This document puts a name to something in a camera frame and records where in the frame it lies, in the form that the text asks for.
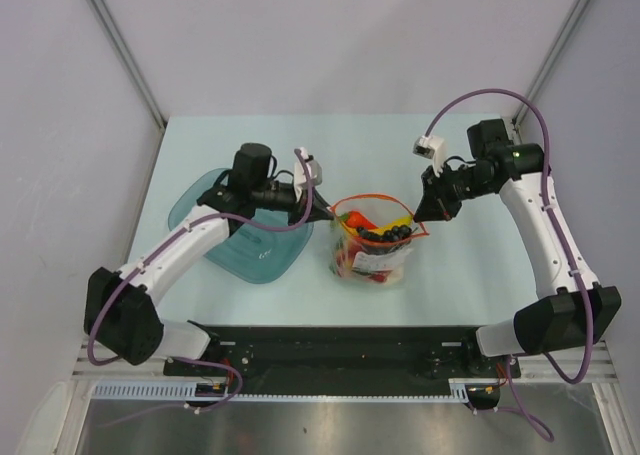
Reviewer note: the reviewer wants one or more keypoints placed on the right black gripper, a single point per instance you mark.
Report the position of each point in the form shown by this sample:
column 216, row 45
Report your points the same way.
column 436, row 204

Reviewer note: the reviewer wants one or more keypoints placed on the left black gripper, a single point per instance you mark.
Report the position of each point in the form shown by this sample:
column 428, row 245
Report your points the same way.
column 319, row 209

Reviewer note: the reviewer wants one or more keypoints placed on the dark purple grape bunch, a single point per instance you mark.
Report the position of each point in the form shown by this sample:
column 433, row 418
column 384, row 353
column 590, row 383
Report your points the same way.
column 395, row 234

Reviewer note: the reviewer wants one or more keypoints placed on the red orange carrot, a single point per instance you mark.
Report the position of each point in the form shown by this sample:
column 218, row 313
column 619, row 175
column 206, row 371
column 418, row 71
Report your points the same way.
column 354, row 220

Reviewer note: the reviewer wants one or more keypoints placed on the red cherry bunch with leaf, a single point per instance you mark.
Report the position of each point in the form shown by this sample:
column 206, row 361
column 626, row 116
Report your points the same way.
column 343, row 265

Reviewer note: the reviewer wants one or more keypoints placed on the clear zip bag red zipper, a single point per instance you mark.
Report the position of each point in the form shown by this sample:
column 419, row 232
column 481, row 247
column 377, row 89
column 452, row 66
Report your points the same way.
column 380, row 209

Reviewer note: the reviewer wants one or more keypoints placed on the green white lettuce head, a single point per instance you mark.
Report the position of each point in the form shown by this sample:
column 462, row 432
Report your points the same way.
column 395, row 276

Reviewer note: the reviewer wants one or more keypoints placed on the yellow banana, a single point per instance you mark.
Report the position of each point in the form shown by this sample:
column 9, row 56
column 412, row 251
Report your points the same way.
column 402, row 221

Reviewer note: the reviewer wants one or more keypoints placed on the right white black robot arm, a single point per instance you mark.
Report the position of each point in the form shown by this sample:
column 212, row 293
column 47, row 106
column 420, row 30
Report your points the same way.
column 573, row 307

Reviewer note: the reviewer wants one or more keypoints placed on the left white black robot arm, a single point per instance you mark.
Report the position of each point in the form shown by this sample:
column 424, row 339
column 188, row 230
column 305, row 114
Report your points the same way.
column 121, row 319

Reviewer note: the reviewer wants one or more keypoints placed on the teal transparent plastic tray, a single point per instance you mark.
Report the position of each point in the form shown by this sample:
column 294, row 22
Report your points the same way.
column 251, row 254

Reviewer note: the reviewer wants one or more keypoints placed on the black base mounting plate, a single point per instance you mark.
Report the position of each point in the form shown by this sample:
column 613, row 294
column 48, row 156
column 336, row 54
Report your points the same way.
column 344, row 361

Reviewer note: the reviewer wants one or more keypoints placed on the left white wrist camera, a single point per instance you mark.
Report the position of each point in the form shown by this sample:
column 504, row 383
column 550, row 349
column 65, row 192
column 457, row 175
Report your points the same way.
column 307, row 172

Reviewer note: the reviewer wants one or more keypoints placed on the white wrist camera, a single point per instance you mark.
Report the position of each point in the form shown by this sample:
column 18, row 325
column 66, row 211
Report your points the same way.
column 307, row 172
column 433, row 148

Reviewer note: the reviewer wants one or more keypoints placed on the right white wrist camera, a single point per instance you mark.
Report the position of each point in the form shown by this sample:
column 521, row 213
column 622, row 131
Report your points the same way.
column 433, row 148

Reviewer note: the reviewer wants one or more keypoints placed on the right aluminium corner post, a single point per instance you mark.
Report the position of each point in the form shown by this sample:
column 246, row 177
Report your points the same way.
column 566, row 32

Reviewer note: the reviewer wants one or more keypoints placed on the aluminium corner post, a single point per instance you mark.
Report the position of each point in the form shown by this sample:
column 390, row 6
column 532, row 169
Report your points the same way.
column 566, row 32
column 127, row 59

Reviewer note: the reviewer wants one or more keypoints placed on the white slotted cable duct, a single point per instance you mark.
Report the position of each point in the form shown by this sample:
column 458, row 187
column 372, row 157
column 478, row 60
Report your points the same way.
column 183, row 391

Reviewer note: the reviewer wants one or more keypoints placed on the aluminium frame rail front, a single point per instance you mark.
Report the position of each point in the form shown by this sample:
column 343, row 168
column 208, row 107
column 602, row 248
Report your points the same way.
column 534, row 369

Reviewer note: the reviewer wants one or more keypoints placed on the left aluminium corner post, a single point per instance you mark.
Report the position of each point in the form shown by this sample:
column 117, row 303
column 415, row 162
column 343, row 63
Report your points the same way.
column 127, row 59

